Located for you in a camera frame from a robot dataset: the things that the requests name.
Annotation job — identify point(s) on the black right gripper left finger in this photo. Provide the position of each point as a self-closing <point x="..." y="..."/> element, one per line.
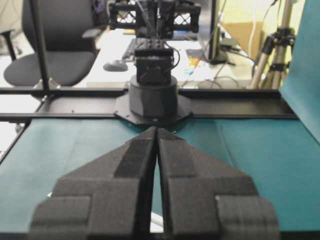
<point x="109" y="198"/>

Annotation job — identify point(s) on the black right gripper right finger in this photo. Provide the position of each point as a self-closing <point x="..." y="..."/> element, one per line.
<point x="204" y="198"/>

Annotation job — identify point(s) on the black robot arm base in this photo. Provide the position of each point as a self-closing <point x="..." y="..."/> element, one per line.
<point x="152" y="98"/>

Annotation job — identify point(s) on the black computer mouse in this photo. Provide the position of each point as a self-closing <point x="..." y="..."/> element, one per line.
<point x="115" y="66"/>

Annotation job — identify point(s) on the teal backdrop cloth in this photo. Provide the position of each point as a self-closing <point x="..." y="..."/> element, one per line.
<point x="301" y="89"/>

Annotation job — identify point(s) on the black monitor stand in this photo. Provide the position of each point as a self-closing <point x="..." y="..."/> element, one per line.
<point x="218" y="44"/>

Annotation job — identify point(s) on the black metal frame rail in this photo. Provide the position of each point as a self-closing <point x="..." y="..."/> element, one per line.
<point x="112" y="103"/>

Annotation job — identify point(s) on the camera tripod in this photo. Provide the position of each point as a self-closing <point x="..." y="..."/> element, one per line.
<point x="271" y="69"/>

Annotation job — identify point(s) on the black vertical frame post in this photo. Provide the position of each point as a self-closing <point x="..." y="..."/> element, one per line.
<point x="40" y="43"/>

